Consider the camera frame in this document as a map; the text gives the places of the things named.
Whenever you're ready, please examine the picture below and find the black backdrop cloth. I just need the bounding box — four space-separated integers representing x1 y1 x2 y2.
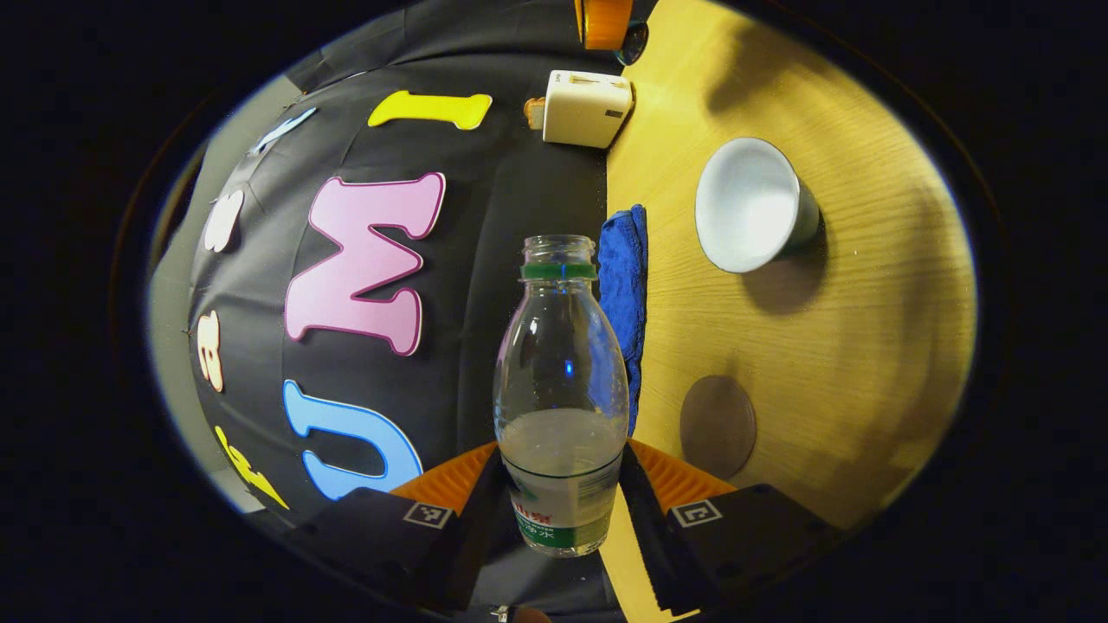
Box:
186 0 659 520

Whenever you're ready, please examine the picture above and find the white toaster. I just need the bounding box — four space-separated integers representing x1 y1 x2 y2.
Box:
543 69 635 150

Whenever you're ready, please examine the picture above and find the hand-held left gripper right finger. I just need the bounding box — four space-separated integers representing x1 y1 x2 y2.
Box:
619 440 845 615

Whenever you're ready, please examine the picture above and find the round brown coaster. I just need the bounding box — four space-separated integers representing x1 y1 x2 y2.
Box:
680 375 757 479

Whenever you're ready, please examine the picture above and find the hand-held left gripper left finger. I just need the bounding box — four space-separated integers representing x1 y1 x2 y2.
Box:
286 441 512 608

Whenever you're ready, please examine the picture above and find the blue cloth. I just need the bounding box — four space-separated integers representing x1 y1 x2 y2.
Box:
597 204 648 435

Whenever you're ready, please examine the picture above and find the clear plastic water bottle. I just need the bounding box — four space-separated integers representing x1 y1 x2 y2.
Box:
493 234 630 557

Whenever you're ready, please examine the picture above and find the white teacup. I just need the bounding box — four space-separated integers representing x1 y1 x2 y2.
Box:
695 137 821 274

